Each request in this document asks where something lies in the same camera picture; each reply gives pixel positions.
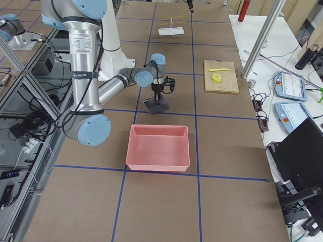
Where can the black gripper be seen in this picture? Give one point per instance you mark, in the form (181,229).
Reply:
(156,88)

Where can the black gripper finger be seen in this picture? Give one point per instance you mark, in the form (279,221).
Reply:
(190,5)

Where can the dark grey cloth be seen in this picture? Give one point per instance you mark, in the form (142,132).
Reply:
(154,108)

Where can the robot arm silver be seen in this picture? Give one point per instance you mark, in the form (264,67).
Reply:
(99,68)

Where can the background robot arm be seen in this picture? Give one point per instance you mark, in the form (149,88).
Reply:
(14,33)

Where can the black water bottle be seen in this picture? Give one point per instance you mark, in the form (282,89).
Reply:
(307,57)

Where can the wooden rack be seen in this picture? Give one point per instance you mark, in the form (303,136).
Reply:
(171,21)

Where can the white rectangular tray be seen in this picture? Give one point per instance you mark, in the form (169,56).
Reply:
(171,31)

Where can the pink plastic bin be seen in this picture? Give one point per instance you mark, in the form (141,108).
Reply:
(158,148)

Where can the red bottle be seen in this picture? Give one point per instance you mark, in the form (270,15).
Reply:
(243,10)

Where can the wooden cutting board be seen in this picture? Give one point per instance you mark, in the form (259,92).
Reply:
(229,82)

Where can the yellow plastic knife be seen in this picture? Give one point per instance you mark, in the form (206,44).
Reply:
(220,69)

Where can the upper teach pendant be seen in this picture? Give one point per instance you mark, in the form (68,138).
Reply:
(289,86)

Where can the teach pendant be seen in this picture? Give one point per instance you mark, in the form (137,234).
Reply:
(291,114)
(289,86)

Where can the lower teach pendant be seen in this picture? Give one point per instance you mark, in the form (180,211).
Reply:
(291,114)

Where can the black monitor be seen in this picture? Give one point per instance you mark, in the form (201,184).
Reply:
(298,159)

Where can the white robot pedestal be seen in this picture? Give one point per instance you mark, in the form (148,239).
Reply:
(113,58)

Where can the aluminium frame post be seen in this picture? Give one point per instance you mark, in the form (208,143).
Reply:
(262,37)

